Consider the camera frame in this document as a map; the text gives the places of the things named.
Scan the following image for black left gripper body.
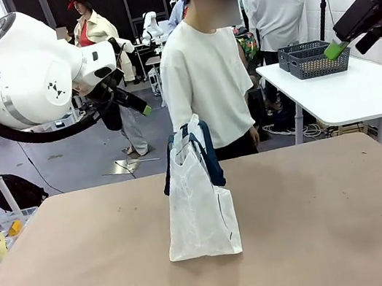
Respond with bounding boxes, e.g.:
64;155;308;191
82;69;130;110

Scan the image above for white mesh bag navy handles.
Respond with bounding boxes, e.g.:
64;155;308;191
145;109;243;266

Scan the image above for person's left forearm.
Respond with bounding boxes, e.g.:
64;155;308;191
242;91;260;129

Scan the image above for black bag on floor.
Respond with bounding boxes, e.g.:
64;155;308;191
0;167;51;215

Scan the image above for person's left hand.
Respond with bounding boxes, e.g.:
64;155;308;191
246;124;262;147

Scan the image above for grey plastic lattice basket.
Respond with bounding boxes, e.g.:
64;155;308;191
276;37;333;74
286;41;355;82

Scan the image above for large white side table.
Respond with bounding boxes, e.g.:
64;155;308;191
255;45;382;170

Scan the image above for mannequin with red hat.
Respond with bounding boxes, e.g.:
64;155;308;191
64;0;152;165

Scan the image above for bystander with blurred face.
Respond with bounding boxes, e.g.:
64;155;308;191
55;24;77;47

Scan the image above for person in white t-shirt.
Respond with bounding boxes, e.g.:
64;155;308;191
146;0;268;169

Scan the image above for small white background robot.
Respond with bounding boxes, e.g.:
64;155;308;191
137;9;164;48

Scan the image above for mannequin in white shirt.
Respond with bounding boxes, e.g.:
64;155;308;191
243;0;313;55

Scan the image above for bystander in blue shirt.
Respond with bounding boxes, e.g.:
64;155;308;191
161;0;194;36

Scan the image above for colourful floral garment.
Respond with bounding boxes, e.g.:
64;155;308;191
232;24;261;65

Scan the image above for small yellow item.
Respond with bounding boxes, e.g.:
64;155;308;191
6;219;25;239

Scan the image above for clear plastic storage bin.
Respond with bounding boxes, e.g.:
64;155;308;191
0;205;45;254

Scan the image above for metal mannequin base plate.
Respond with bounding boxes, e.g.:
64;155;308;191
100;152;163;179

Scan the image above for thick black arm hose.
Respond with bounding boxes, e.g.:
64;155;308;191
0;78;106;152

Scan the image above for white floor cables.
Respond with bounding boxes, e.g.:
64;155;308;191
261;114;326;148

